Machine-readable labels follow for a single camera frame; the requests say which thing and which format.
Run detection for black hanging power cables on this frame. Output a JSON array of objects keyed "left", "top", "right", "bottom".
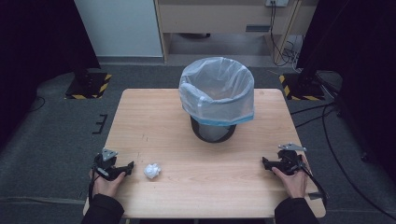
[{"left": 268, "top": 0, "right": 302, "bottom": 68}]

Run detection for black curtain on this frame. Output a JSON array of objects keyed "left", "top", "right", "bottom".
[
  {"left": 0, "top": 0, "right": 102, "bottom": 147},
  {"left": 295, "top": 0, "right": 396, "bottom": 181}
]

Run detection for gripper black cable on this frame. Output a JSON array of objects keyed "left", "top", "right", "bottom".
[
  {"left": 297, "top": 155, "right": 330, "bottom": 208},
  {"left": 88, "top": 163, "right": 100, "bottom": 204}
]

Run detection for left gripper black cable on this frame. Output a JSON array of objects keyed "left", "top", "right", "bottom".
[{"left": 88, "top": 163, "right": 100, "bottom": 204}]

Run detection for black floor cables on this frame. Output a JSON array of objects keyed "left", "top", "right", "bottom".
[{"left": 290, "top": 72, "right": 396, "bottom": 221}]

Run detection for person's left hand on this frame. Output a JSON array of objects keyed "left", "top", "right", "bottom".
[{"left": 90, "top": 170, "right": 127, "bottom": 199}]

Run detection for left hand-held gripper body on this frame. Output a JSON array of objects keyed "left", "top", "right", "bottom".
[{"left": 92, "top": 147, "right": 125, "bottom": 182}]

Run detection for translucent white bin liner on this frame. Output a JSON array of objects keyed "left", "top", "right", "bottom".
[{"left": 177, "top": 56, "right": 256, "bottom": 127}]

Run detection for striped black stand base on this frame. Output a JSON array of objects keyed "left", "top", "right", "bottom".
[
  {"left": 278, "top": 72, "right": 327, "bottom": 102},
  {"left": 64, "top": 71, "right": 113, "bottom": 101}
]

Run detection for thin black floor cable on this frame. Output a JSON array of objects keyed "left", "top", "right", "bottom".
[{"left": 28, "top": 95, "right": 47, "bottom": 114}]

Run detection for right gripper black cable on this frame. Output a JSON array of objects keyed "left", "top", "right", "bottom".
[{"left": 297, "top": 155, "right": 330, "bottom": 208}]

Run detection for person's right hand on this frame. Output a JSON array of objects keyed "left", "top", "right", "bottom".
[{"left": 271, "top": 154, "right": 310, "bottom": 200}]

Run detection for white paper ball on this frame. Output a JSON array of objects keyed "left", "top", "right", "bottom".
[{"left": 143, "top": 162, "right": 163, "bottom": 180}]

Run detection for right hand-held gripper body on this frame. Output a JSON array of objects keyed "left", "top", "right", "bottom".
[{"left": 270, "top": 142, "right": 308, "bottom": 176}]

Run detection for black mesh trash bin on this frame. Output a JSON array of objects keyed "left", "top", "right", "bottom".
[{"left": 190, "top": 115, "right": 237, "bottom": 145}]

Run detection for white power strip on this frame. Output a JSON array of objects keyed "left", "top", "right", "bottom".
[{"left": 264, "top": 0, "right": 290, "bottom": 8}]

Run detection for light wooden cabinet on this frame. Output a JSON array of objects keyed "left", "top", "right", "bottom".
[{"left": 154, "top": 0, "right": 319, "bottom": 64}]

